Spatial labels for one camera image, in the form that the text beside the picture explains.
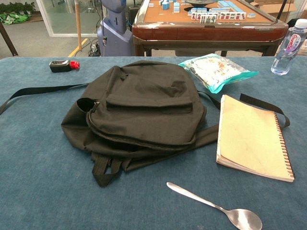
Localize wooden pole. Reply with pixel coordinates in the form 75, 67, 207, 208
74, 0, 83, 50

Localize black device with red knob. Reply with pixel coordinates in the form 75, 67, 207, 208
48, 59, 80, 73

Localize black round dish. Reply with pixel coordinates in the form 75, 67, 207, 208
184, 0, 216, 7

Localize dark slanted table leg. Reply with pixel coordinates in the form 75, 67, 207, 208
0, 21, 19, 57

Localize black fabric backpack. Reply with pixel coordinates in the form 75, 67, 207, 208
0, 60, 291, 187

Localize white plastic crate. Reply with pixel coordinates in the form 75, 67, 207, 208
297, 39, 307, 56

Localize brown spiral notebook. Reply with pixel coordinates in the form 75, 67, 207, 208
216, 94, 295, 183

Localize blue table cloth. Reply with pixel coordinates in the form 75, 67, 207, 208
0, 56, 307, 230

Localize glass partition frame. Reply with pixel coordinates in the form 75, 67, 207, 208
35, 0, 101, 38

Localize teal snack packet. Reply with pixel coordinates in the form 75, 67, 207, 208
178, 53, 260, 94

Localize blue grey machine pedestal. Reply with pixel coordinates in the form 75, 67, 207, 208
97, 0, 134, 57

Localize brown mahjong table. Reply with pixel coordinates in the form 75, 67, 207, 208
131, 0, 289, 57

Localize green plastic bag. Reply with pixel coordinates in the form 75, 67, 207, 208
0, 13, 32, 25

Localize clear plastic water bottle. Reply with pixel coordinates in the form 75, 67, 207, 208
271, 18, 307, 76

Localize metal spoon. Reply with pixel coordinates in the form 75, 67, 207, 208
166, 182, 263, 230

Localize green potted plants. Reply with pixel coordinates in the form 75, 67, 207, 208
0, 1, 36, 15

